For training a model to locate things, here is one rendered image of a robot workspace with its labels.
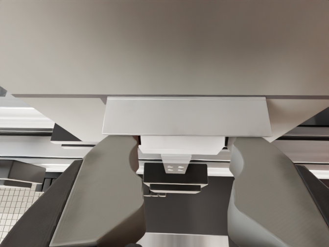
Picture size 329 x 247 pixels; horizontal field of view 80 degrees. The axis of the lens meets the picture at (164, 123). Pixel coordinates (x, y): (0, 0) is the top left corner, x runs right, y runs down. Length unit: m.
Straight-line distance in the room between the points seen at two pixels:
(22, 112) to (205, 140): 0.19
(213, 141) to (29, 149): 0.44
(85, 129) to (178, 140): 0.08
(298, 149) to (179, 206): 0.39
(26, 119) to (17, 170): 0.23
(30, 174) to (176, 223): 0.44
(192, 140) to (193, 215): 0.54
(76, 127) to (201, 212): 0.59
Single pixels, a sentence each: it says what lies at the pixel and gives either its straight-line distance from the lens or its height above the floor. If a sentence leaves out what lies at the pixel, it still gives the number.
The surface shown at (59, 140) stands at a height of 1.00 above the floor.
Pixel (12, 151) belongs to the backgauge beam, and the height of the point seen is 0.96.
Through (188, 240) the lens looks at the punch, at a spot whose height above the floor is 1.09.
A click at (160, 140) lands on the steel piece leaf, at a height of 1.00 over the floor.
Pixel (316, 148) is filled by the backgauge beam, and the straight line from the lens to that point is 0.53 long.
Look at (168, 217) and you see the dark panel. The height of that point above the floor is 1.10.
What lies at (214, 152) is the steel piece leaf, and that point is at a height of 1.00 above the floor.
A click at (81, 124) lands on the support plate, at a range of 0.16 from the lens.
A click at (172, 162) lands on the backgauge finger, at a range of 0.27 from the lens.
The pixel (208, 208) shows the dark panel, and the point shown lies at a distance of 0.71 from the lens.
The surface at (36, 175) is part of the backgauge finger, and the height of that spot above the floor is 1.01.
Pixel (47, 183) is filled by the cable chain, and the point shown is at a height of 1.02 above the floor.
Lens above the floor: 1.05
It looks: 22 degrees down
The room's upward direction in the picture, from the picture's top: 178 degrees counter-clockwise
